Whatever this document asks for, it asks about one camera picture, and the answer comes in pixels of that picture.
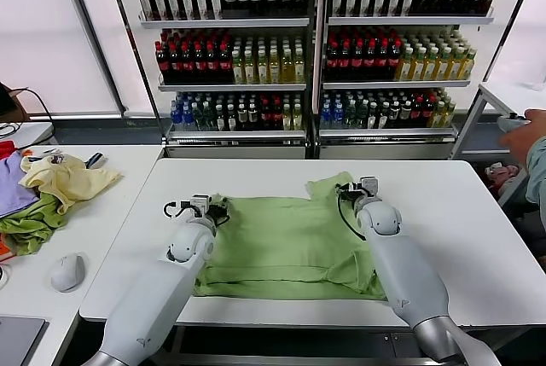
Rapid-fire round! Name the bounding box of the light green T-shirt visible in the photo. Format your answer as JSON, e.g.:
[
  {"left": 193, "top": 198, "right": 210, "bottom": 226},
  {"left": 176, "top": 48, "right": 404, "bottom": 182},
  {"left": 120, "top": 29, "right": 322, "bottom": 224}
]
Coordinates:
[{"left": 192, "top": 171, "right": 387, "bottom": 301}]

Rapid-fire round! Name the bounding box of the grey handheld controller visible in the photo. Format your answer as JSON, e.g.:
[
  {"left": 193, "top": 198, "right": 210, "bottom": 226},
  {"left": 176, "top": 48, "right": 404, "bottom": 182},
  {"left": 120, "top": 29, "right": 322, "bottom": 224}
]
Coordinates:
[{"left": 497, "top": 113, "right": 530, "bottom": 133}]

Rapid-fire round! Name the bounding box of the black power cable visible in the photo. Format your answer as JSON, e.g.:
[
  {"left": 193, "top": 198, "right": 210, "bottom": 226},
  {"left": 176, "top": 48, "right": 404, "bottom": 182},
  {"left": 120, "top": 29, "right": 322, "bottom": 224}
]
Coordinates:
[{"left": 16, "top": 87, "right": 55, "bottom": 148}]

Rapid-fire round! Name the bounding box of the person's bare hand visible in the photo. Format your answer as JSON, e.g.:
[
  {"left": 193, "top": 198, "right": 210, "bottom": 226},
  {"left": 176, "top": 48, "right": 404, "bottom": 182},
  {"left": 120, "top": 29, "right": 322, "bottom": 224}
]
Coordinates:
[{"left": 498, "top": 108, "right": 546, "bottom": 166}]

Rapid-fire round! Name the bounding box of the red garment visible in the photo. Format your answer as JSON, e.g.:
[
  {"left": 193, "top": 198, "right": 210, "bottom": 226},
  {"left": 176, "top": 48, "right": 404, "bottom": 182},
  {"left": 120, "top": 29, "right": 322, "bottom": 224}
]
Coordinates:
[{"left": 0, "top": 140, "right": 21, "bottom": 161}]

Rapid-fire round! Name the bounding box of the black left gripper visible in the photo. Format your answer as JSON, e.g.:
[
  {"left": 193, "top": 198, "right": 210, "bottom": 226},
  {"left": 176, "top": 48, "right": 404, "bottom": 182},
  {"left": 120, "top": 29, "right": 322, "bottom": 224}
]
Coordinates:
[{"left": 208, "top": 202, "right": 232, "bottom": 228}]

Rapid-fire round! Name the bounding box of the metal drinks shelf rack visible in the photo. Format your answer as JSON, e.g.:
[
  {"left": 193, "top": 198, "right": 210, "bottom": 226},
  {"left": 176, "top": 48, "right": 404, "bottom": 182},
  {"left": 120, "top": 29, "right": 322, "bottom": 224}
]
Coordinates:
[
  {"left": 136, "top": 0, "right": 319, "bottom": 160},
  {"left": 317, "top": 0, "right": 501, "bottom": 161}
]

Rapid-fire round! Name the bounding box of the pale yellow shirt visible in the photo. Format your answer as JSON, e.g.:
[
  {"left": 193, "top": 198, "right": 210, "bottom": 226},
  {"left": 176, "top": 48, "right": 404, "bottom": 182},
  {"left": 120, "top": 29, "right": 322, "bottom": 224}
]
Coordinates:
[{"left": 20, "top": 153, "right": 124, "bottom": 216}]

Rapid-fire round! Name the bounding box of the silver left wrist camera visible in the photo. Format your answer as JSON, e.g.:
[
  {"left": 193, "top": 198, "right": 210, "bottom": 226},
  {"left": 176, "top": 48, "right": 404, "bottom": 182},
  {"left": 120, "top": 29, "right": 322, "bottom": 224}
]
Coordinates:
[{"left": 187, "top": 194, "right": 212, "bottom": 216}]

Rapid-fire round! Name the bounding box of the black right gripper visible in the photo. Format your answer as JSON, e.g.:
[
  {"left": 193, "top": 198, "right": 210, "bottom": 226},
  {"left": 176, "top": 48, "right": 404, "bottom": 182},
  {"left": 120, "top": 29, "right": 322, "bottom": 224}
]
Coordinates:
[{"left": 336, "top": 183, "right": 364, "bottom": 205}]

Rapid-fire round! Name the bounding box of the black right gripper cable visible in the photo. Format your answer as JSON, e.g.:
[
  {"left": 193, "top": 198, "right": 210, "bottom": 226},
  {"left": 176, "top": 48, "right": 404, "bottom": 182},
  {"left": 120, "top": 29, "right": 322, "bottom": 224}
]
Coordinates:
[{"left": 335, "top": 194, "right": 368, "bottom": 241}]

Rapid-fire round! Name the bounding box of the purple garment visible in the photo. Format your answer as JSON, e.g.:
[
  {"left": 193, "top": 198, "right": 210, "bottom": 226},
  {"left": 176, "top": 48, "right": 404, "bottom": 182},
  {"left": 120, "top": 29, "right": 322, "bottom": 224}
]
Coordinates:
[{"left": 0, "top": 151, "right": 42, "bottom": 218}]

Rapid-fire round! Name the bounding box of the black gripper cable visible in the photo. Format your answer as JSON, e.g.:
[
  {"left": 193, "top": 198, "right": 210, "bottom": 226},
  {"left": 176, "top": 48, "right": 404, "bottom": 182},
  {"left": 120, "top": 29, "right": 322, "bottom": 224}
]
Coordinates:
[
  {"left": 164, "top": 199, "right": 193, "bottom": 218},
  {"left": 335, "top": 194, "right": 368, "bottom": 241}
]

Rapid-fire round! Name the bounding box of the pink white clothes pile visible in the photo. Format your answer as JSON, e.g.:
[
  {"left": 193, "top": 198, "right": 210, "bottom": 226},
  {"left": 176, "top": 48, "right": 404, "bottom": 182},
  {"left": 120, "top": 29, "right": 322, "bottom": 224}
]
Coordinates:
[{"left": 485, "top": 160, "right": 520, "bottom": 196}]

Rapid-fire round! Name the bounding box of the black monitor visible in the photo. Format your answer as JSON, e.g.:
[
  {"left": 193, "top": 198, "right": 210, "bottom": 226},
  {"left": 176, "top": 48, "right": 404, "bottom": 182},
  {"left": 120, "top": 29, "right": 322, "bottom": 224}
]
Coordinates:
[{"left": 0, "top": 82, "right": 18, "bottom": 119}]

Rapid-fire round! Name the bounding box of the white computer mouse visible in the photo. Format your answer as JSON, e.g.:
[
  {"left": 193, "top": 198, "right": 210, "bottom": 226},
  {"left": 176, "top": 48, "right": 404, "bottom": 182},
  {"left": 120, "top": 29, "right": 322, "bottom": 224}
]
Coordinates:
[{"left": 49, "top": 253, "right": 86, "bottom": 293}]

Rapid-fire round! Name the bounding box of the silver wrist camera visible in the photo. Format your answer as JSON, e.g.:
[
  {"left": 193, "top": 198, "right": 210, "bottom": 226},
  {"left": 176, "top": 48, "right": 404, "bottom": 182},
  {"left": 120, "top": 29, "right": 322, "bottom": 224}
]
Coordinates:
[
  {"left": 359, "top": 176, "right": 380, "bottom": 197},
  {"left": 187, "top": 194, "right": 212, "bottom": 216}
]

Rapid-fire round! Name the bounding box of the red cap cola bottle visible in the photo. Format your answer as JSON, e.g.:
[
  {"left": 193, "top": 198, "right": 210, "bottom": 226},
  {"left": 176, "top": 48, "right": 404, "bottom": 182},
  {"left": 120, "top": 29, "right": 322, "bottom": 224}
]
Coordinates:
[
  {"left": 336, "top": 39, "right": 351, "bottom": 81},
  {"left": 349, "top": 39, "right": 363, "bottom": 81},
  {"left": 168, "top": 40, "right": 183, "bottom": 84},
  {"left": 375, "top": 39, "right": 389, "bottom": 81},
  {"left": 194, "top": 40, "right": 207, "bottom": 84},
  {"left": 206, "top": 40, "right": 220, "bottom": 84},
  {"left": 155, "top": 40, "right": 169, "bottom": 84},
  {"left": 218, "top": 40, "right": 233, "bottom": 84},
  {"left": 323, "top": 39, "right": 338, "bottom": 81},
  {"left": 181, "top": 40, "right": 195, "bottom": 84},
  {"left": 387, "top": 39, "right": 402, "bottom": 81},
  {"left": 362, "top": 39, "right": 376, "bottom": 81}
]

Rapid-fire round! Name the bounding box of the yellow juice bottle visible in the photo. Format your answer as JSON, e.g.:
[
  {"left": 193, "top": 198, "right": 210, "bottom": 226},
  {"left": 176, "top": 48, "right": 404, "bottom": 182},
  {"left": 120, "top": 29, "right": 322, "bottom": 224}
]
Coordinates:
[
  {"left": 462, "top": 46, "right": 476, "bottom": 81},
  {"left": 425, "top": 46, "right": 439, "bottom": 81},
  {"left": 412, "top": 46, "right": 427, "bottom": 81},
  {"left": 438, "top": 46, "right": 451, "bottom": 81},
  {"left": 256, "top": 48, "right": 270, "bottom": 84},
  {"left": 282, "top": 48, "right": 295, "bottom": 84},
  {"left": 243, "top": 48, "right": 257, "bottom": 84},
  {"left": 399, "top": 46, "right": 414, "bottom": 81},
  {"left": 231, "top": 48, "right": 245, "bottom": 84},
  {"left": 293, "top": 48, "right": 306, "bottom": 84},
  {"left": 450, "top": 46, "right": 464, "bottom": 81},
  {"left": 269, "top": 48, "right": 282, "bottom": 84}
]

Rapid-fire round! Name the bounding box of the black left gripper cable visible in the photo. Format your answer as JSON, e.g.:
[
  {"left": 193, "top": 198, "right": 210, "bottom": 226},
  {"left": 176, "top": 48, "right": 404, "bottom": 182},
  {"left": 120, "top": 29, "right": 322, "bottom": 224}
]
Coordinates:
[{"left": 164, "top": 199, "right": 193, "bottom": 218}]

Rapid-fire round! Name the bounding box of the olive green garment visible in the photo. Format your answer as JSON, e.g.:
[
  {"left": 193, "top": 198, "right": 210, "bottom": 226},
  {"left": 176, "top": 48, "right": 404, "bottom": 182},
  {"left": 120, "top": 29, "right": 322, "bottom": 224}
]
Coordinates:
[{"left": 0, "top": 193, "right": 72, "bottom": 256}]

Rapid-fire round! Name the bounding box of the grey laptop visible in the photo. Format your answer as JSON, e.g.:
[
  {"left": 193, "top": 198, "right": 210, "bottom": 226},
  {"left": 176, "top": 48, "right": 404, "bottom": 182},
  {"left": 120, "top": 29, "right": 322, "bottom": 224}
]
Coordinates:
[{"left": 0, "top": 316, "right": 49, "bottom": 366}]

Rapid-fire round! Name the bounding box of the navy white striped garment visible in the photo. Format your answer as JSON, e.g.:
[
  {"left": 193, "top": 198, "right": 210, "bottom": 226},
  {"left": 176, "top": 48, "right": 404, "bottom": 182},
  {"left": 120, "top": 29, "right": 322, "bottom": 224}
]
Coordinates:
[{"left": 84, "top": 151, "right": 107, "bottom": 170}]

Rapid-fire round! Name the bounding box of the white side table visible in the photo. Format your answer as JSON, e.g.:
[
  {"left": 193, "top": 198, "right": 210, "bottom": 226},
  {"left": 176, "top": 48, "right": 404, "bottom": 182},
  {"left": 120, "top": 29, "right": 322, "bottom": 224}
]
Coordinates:
[{"left": 450, "top": 82, "right": 546, "bottom": 209}]

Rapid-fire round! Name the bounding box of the orange box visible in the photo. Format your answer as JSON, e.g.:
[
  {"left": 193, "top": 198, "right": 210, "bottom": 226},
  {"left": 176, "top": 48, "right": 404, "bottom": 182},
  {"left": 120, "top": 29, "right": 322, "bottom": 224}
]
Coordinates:
[{"left": 0, "top": 233, "right": 16, "bottom": 263}]

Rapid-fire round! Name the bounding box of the brown cardboard box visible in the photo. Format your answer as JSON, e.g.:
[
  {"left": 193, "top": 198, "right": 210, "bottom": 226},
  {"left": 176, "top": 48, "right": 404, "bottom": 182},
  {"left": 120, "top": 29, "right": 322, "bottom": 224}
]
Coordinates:
[{"left": 7, "top": 87, "right": 32, "bottom": 122}]

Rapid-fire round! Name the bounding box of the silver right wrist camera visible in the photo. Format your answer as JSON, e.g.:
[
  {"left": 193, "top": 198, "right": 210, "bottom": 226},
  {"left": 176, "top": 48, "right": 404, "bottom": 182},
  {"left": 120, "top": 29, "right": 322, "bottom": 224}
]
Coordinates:
[{"left": 359, "top": 176, "right": 380, "bottom": 197}]

